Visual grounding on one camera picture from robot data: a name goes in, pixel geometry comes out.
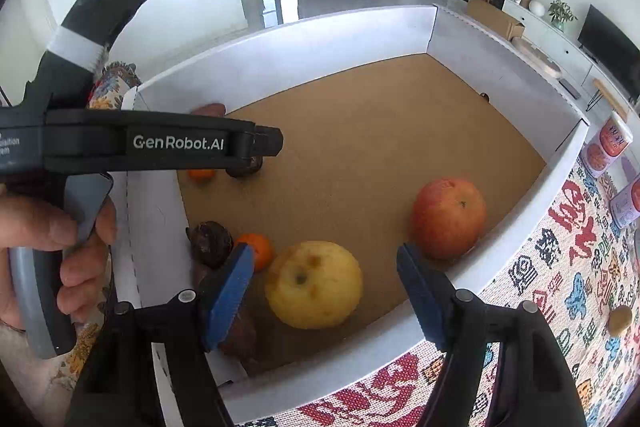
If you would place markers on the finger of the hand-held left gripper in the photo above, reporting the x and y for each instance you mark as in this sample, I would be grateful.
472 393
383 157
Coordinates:
267 142

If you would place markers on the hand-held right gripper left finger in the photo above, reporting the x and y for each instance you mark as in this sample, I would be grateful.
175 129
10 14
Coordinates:
227 297

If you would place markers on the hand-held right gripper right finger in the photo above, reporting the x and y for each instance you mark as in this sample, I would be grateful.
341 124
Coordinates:
425 299

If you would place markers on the dark round fruit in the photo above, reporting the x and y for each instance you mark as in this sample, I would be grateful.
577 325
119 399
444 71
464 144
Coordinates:
245 168
212 243

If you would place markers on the large purple sweet potato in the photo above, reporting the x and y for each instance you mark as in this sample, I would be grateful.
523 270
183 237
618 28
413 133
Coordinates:
242 332

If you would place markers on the small mandarin orange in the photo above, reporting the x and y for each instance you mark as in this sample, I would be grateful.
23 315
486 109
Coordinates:
260 252
201 176

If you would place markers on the large red apple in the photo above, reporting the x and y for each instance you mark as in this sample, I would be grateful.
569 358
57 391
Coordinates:
448 217

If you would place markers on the yellow apple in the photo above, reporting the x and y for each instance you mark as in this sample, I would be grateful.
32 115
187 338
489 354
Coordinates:
314 284

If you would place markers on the white cardboard box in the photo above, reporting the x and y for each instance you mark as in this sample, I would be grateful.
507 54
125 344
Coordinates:
375 132

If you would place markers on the person's left hand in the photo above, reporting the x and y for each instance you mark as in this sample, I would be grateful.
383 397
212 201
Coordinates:
35 227

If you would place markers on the floral cloth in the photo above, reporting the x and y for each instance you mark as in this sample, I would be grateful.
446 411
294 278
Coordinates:
112 79

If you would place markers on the printed woven tablecloth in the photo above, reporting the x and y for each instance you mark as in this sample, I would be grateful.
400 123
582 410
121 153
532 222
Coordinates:
550 282

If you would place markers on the green-brown round fruit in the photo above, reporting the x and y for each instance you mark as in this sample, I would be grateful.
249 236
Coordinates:
620 321

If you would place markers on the pink labelled tin can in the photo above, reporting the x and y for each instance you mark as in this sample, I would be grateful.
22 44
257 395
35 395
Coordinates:
627 204
607 147

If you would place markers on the brown cardboard carton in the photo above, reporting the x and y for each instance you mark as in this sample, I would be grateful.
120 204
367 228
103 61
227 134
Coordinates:
495 18

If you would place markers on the white television cabinet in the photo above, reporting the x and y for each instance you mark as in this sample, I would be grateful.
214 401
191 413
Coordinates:
575 57

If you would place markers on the green potted plant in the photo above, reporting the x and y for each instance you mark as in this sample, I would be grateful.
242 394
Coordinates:
561 14

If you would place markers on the black television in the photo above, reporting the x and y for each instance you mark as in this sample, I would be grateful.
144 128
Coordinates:
607 39

